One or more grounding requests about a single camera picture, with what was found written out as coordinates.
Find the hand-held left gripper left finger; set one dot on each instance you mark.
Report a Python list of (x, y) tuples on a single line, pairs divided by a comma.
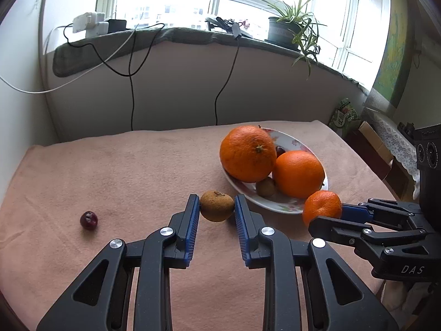
[(191, 231)]

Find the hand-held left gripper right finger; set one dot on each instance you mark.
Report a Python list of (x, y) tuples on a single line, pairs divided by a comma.
[(242, 231)]

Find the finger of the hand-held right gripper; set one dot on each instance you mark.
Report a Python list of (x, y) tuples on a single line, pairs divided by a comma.
[(356, 212), (337, 227)]

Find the tangerine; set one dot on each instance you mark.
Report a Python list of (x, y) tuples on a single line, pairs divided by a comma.
[(320, 207)]

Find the brown kiwi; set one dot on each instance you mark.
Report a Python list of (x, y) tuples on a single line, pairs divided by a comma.
[(265, 188), (217, 206)]

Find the white floral plate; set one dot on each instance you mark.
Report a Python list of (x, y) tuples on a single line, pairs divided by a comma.
[(272, 204)]

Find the large orange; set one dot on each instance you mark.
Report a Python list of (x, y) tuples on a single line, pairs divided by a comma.
[(298, 174), (246, 155)]

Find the cardboard box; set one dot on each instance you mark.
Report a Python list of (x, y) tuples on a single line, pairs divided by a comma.
[(373, 138)]

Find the white lace cloth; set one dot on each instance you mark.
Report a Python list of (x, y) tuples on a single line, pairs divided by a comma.
[(392, 134)]

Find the dark red cherry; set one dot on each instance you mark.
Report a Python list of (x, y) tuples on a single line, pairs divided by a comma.
[(89, 220), (280, 151)]

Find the pink blanket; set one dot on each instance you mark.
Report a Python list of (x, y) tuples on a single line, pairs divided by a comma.
[(120, 172)]

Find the green bag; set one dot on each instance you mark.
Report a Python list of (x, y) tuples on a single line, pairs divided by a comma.
[(342, 113)]

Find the potted spider plant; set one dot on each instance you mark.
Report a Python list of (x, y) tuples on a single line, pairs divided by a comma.
[(282, 32)]

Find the grey windowsill cloth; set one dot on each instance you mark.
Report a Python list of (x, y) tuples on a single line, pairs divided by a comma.
[(179, 36)]

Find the grey device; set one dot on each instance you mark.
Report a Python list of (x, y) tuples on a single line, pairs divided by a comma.
[(220, 22)]

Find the black power adapter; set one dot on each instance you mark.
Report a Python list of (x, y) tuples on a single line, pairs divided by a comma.
[(117, 24)]

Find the white power adapters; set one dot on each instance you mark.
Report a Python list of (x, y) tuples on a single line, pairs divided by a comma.
[(89, 24)]

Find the wall map poster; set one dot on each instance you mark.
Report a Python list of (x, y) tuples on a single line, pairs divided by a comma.
[(396, 58)]

